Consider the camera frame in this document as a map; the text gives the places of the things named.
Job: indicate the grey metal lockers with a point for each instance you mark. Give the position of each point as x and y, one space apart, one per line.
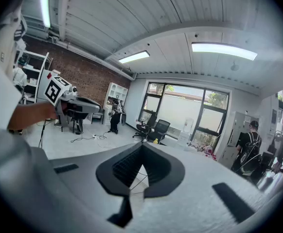
238 125

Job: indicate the black swivel office chair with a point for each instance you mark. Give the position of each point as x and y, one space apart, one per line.
145 126

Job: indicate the white cubby shelf cabinet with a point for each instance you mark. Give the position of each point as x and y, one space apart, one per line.
116 93

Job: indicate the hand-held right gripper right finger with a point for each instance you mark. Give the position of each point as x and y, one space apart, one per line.
192 203

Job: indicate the white metal rack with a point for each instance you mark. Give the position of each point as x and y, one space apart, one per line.
40 64

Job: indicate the yellow drink bottle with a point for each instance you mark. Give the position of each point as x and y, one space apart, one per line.
156 141

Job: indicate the white water dispenser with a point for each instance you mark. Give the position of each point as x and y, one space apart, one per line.
184 139

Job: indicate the person's left forearm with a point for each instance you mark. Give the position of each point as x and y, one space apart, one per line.
32 115

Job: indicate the large black-framed window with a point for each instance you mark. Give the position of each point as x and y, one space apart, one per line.
180 105

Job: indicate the dispenser water bottle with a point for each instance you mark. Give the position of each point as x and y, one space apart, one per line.
189 125

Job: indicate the pink plastic bag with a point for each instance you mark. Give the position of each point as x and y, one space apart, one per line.
207 150

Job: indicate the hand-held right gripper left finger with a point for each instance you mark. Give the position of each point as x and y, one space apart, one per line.
83 178

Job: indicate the long ceiling light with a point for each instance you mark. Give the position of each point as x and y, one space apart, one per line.
134 56
45 8
224 50

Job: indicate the dark hanging jacket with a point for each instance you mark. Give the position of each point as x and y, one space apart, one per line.
280 145

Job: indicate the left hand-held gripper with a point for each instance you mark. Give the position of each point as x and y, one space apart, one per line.
56 91

